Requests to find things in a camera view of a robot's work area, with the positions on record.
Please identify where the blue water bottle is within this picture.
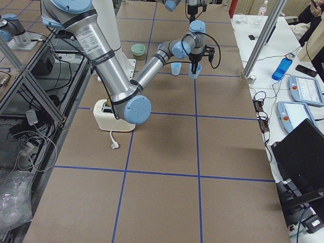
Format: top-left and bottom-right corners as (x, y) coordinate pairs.
(271, 53), (295, 81)

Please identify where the bread slice in toaster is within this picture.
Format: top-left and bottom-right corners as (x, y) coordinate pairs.
(106, 98), (111, 107)

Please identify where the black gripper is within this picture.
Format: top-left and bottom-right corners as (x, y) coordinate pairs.
(189, 45), (215, 74)
(187, 2), (206, 23)

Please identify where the white toaster plug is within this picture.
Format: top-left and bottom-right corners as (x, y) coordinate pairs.
(109, 131), (119, 149)

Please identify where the far teach pendant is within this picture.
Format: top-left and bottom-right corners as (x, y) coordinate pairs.
(288, 75), (323, 107)

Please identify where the seated person in black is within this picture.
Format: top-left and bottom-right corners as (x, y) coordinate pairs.
(289, 1), (323, 46)

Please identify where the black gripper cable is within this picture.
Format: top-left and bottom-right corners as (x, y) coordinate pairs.
(164, 31), (221, 69)

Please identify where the teach pendant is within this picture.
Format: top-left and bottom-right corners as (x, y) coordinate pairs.
(276, 101), (318, 133)
(288, 75), (323, 107)

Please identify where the green bowl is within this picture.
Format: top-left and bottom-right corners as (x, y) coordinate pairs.
(131, 44), (146, 56)

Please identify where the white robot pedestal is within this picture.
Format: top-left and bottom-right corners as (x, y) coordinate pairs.
(91, 0), (136, 84)

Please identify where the cream toaster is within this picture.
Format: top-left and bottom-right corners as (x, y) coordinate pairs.
(93, 99), (136, 132)

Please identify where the black laptop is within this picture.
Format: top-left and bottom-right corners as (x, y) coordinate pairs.
(271, 119), (323, 190)

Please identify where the aluminium frame post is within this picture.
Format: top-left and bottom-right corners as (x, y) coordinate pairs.
(241, 0), (287, 79)

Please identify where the near teach pendant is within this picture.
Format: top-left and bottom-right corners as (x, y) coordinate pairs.
(276, 101), (318, 133)

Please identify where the blue cup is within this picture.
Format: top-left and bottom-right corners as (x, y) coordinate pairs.
(171, 62), (182, 76)
(188, 63), (202, 79)

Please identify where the clear plastic bag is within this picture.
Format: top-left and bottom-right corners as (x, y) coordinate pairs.
(1, 171), (32, 233)

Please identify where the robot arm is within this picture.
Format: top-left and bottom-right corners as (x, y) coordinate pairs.
(156, 0), (212, 23)
(40, 1), (214, 125)

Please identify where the black smartphone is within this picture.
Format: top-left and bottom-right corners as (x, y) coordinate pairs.
(295, 64), (317, 77)

